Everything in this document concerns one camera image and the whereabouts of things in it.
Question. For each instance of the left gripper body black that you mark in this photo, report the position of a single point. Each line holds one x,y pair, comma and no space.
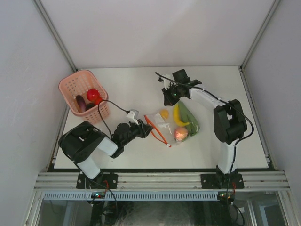
139,130

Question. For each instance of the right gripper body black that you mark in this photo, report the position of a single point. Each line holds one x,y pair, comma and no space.
173,94

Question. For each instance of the yellow fake chili pepper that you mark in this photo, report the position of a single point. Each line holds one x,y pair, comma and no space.
177,118

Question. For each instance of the orange fake fruit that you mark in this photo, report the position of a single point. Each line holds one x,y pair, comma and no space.
164,113

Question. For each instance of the clear zip top bag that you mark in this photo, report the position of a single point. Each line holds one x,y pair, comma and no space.
163,129

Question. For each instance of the green fake lettuce leaf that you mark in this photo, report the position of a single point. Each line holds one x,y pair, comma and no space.
187,117

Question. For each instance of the orange fake peach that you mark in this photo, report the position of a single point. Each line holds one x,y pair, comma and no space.
180,134

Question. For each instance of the dark purple fake fruit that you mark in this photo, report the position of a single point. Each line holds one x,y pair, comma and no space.
89,106

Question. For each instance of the red fake apple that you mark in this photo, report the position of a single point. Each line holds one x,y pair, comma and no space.
92,95

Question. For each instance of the purple fake eggplant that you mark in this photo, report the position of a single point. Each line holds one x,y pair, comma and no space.
81,103

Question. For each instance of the red orange fake pepper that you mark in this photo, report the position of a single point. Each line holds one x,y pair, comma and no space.
98,101

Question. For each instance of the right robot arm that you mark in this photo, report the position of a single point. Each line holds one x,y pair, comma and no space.
229,119

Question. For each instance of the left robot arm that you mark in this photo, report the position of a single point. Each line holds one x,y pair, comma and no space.
82,141

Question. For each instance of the pink plastic basket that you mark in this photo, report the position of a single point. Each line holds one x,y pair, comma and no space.
78,84

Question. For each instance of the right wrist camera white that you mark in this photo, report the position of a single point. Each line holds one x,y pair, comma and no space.
166,79

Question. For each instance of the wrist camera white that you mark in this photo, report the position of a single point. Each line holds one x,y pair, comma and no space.
166,79
132,116

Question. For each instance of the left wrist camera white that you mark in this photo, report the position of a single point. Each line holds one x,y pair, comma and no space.
132,116

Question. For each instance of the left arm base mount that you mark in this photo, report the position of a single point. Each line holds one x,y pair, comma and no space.
102,181

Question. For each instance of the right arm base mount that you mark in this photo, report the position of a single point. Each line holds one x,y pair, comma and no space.
218,180

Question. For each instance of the slotted cable duct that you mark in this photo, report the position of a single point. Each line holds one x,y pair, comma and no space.
135,196

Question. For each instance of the aluminium rail frame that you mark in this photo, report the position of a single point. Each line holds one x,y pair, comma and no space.
253,181

